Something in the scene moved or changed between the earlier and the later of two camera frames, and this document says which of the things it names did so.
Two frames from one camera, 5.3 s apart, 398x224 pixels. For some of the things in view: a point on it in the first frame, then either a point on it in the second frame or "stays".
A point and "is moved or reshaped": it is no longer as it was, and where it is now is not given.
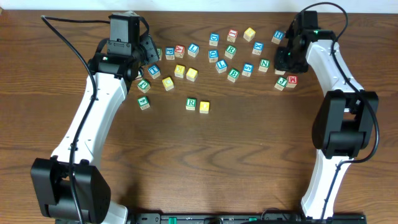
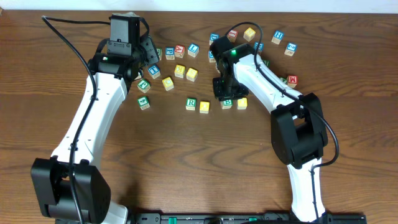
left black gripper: [150, 50] stays
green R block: [190, 104] stays
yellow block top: [249, 34] stays
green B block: [233, 74] is moved or reshaped
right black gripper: [279, 65] to [220, 94]
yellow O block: [204, 107] stays
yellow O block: [279, 72] to [242, 104]
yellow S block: [191, 74] stays
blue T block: [154, 71] stays
